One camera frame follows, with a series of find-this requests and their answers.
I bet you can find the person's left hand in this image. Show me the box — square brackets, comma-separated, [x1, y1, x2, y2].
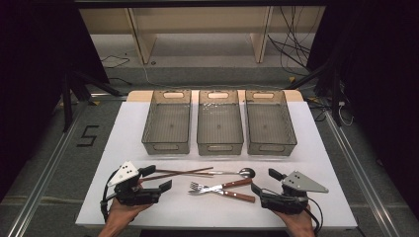
[107, 197, 153, 228]

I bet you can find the beige wooden shelf unit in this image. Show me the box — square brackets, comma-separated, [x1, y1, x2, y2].
[78, 5, 326, 65]

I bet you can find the person's right hand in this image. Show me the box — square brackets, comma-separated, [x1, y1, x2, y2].
[274, 203, 316, 237]

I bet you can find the aluminium floor rail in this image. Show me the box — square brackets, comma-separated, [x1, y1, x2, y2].
[324, 111, 402, 237]
[5, 104, 87, 237]

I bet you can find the smoky clear plastic bin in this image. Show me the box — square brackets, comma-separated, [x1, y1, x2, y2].
[196, 89, 245, 157]
[244, 89, 298, 157]
[141, 89, 193, 156]

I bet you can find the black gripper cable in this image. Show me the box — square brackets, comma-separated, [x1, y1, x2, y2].
[305, 197, 325, 235]
[100, 170, 119, 222]

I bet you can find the brown wooden chopstick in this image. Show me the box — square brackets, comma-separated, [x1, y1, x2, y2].
[140, 166, 215, 182]
[154, 169, 215, 177]

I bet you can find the white floor cable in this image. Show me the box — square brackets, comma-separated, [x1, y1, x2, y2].
[141, 62, 199, 91]

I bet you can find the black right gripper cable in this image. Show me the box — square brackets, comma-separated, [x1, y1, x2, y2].
[305, 197, 325, 235]

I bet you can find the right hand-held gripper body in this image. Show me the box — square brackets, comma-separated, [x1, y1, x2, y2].
[260, 170, 330, 215]

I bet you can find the wooden-handled fork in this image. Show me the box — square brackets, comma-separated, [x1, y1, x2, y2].
[189, 181, 257, 203]

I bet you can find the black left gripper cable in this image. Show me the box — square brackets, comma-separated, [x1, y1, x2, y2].
[100, 170, 119, 222]

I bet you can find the wooden-handled knife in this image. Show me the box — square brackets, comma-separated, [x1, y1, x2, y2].
[188, 178, 254, 196]

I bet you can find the black curtain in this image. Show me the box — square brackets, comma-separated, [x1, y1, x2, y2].
[0, 0, 111, 202]
[306, 0, 419, 220]

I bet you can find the bundle of black cables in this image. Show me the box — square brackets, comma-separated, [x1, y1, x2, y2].
[267, 5, 319, 77]

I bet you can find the metal spoon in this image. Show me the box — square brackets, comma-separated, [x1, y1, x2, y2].
[207, 167, 257, 180]

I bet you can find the white table cover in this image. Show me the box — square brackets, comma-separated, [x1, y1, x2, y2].
[75, 100, 359, 230]

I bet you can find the black metal stand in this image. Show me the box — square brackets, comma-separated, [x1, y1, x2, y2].
[59, 69, 124, 133]
[286, 58, 345, 128]

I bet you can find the black floor cable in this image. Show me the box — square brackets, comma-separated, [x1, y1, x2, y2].
[100, 54, 131, 70]

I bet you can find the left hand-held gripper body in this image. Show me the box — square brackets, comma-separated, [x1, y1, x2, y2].
[108, 160, 163, 207]

